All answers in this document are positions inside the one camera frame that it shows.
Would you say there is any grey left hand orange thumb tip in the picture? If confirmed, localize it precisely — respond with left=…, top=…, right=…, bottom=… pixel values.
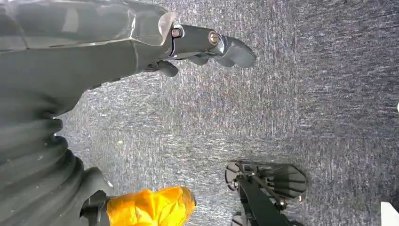
left=0, top=0, right=257, bottom=226

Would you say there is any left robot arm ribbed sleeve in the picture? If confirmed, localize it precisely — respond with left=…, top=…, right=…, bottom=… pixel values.
left=0, top=101, right=110, bottom=226

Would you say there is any white panel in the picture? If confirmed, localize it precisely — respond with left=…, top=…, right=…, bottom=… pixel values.
left=380, top=202, right=399, bottom=226

